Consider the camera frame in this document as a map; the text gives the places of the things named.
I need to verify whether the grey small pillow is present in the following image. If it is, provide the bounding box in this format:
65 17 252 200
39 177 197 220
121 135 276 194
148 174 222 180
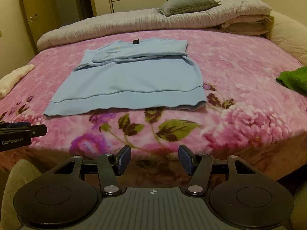
157 0 220 17

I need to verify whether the folded striped grey quilt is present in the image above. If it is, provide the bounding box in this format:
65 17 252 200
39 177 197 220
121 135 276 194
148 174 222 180
36 0 272 51

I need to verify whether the cream quilted headboard cushion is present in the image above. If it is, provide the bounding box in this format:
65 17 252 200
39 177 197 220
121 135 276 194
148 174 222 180
270 10 307 66

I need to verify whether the pink floral bed blanket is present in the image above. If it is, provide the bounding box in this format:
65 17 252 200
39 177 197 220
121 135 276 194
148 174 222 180
1 30 306 186

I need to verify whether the green cloth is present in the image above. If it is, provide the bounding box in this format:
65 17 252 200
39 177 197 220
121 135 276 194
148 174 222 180
276 67 307 97

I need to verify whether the dark wooden door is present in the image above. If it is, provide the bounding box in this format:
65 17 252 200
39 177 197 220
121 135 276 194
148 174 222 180
22 0 94 43

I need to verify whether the light blue sweatshirt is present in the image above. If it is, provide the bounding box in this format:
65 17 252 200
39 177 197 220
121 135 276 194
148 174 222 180
44 38 207 116

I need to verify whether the folded beige blanket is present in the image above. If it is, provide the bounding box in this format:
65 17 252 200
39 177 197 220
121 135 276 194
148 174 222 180
219 15 274 39

